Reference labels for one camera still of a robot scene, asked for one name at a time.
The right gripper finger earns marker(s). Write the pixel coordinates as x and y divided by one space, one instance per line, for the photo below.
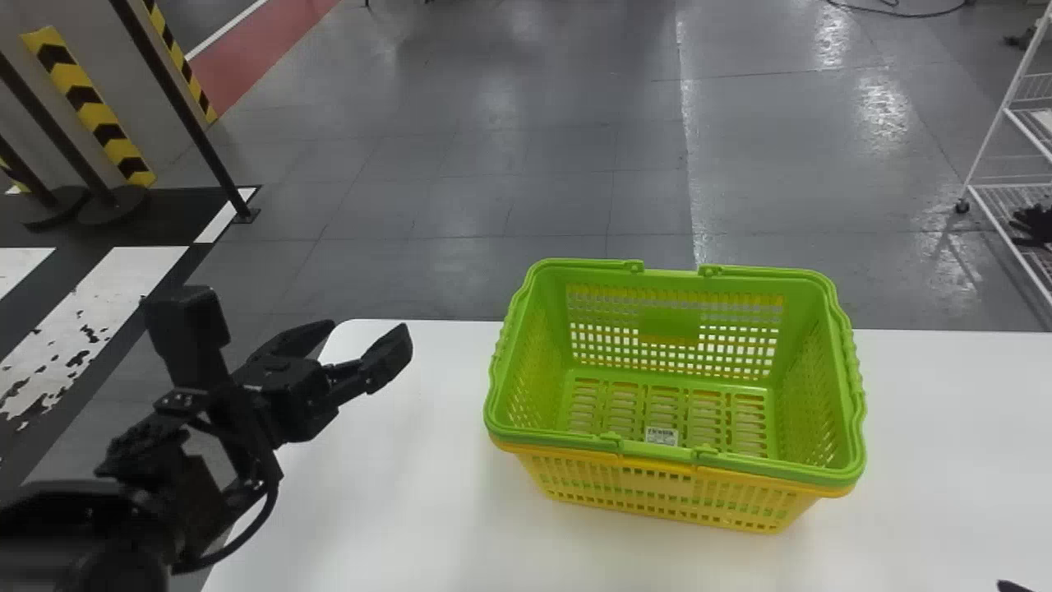
1015 587

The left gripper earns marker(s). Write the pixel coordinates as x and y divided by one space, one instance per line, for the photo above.
292 399

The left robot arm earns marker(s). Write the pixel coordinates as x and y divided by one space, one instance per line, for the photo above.
140 460

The green basket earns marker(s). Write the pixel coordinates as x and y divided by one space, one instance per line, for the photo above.
674 374

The yellow basket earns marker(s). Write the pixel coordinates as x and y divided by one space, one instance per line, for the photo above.
657 493

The black gloves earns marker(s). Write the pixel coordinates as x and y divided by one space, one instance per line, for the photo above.
1034 224

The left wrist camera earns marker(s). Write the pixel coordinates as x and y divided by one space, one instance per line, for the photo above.
187 329

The yellow black striped post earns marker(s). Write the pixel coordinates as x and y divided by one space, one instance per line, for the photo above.
185 70
90 107

